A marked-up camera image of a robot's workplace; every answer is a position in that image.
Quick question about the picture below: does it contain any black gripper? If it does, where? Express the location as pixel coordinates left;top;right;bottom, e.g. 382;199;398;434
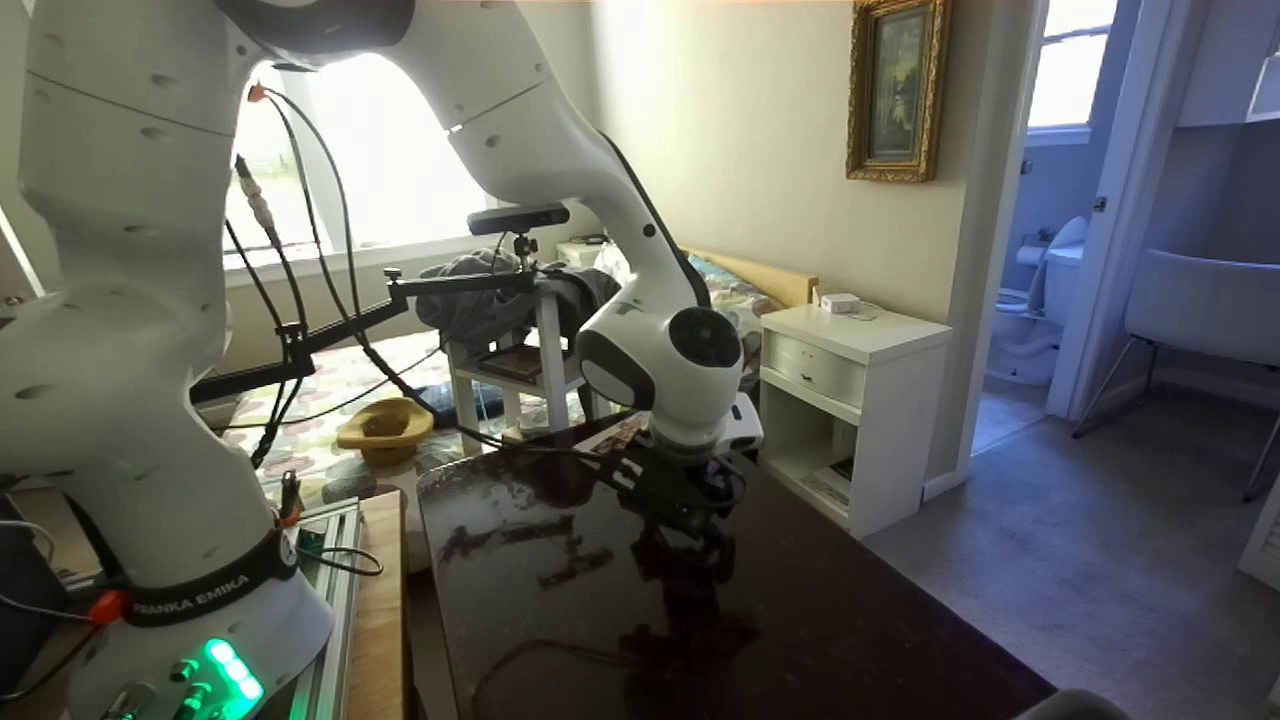
612;447;742;583

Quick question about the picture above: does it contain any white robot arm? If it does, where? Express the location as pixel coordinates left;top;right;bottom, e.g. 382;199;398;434
4;0;742;633

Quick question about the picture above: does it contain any robot base with lights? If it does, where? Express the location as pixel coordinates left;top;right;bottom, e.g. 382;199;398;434
65;578;333;720

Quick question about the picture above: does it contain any white nightstand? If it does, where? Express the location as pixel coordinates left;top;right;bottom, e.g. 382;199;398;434
759;309;952;535

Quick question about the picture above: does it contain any small box on nightstand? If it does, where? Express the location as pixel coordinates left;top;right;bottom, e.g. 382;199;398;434
817;293;867;318

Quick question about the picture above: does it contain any yellow bowl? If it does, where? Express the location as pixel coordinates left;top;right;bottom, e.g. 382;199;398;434
338;401;435;468

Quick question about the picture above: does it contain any white toilet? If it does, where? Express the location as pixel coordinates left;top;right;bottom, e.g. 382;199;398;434
990;216;1091;384

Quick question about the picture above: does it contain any gold framed picture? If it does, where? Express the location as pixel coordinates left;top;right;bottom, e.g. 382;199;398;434
844;0;952;186

